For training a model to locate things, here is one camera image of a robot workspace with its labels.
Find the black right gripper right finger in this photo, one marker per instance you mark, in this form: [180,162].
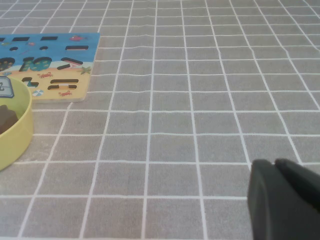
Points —
[300,180]

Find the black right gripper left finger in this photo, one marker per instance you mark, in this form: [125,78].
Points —
[277,212]

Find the yellow plastic bowl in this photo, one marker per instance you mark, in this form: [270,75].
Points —
[22,135]

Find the wooden shape puzzle board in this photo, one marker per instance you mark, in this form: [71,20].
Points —
[57,52]

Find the brown wooden puzzle piece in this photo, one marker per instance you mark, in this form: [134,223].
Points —
[7,118]

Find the white blue-rimmed bowl sticker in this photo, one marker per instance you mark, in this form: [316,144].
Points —
[5,87]

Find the grey white-grid tablecloth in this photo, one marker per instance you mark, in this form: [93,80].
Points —
[175,112]

